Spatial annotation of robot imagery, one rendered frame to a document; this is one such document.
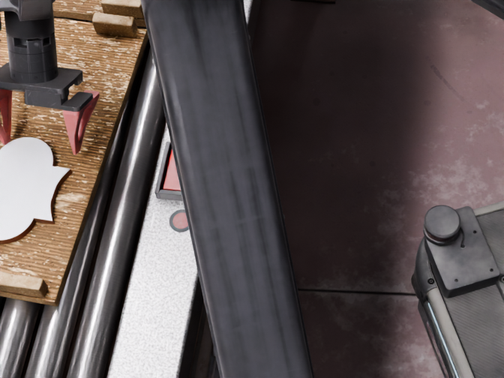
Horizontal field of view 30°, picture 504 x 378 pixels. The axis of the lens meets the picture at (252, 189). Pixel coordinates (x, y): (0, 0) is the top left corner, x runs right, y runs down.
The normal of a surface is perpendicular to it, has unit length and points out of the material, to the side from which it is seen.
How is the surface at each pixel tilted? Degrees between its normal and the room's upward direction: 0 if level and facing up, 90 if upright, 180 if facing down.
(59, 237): 0
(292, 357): 39
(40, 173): 0
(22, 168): 0
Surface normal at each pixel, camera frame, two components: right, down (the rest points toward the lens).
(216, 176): 0.04, 0.16
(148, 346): -0.09, -0.47
